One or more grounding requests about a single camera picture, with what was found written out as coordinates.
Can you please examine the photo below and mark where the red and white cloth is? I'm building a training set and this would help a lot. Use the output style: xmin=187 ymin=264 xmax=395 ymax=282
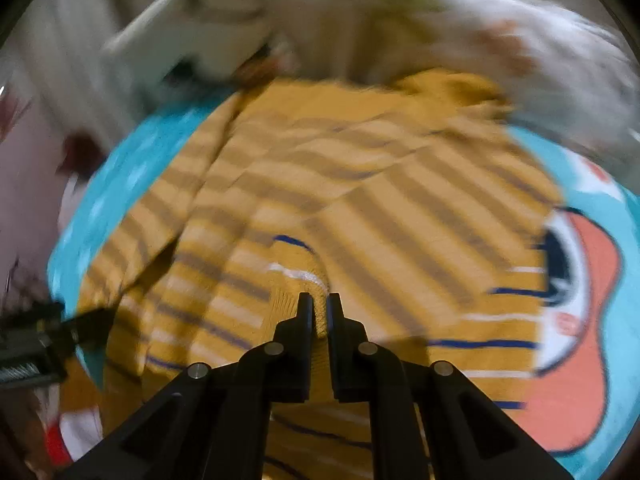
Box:
xmin=42 ymin=407 xmax=103 ymax=463

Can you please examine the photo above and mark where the white floral ruffled pillow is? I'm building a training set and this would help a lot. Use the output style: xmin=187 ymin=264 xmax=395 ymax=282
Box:
xmin=350 ymin=0 xmax=640 ymax=176

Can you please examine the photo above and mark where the yellow striped shirt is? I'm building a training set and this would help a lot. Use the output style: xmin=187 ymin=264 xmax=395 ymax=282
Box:
xmin=75 ymin=70 xmax=566 ymax=480

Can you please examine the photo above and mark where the dark red cloth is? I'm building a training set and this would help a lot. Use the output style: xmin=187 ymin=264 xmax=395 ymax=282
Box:
xmin=57 ymin=130 xmax=108 ymax=176

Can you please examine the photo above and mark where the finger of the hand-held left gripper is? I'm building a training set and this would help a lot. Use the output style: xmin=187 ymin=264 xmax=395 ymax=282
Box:
xmin=62 ymin=307 xmax=118 ymax=348

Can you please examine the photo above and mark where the turquoise cartoon printed mat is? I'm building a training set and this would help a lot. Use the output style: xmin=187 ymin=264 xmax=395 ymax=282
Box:
xmin=47 ymin=105 xmax=631 ymax=480

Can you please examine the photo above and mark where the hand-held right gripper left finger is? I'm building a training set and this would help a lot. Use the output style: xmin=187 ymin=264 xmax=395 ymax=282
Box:
xmin=60 ymin=291 xmax=316 ymax=480

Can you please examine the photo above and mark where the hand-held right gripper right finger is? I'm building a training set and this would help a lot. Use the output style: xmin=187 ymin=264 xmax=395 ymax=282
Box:
xmin=326 ymin=291 xmax=576 ymax=480

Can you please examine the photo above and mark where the cream pillow with figure print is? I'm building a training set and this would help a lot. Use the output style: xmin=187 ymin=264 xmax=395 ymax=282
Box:
xmin=100 ymin=0 xmax=331 ymax=96

